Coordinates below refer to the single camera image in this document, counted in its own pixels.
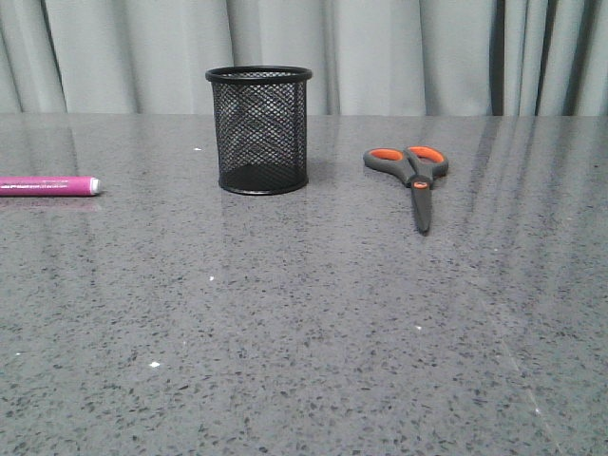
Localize grey orange scissors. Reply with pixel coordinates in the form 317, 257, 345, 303
363, 146, 448, 235

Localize pink marker pen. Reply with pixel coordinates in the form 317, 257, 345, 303
1, 176, 102, 197

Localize black mesh pen cup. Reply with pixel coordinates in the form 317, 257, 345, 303
205, 66, 313, 195

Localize grey curtain backdrop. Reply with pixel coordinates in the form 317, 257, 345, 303
1, 1, 607, 116

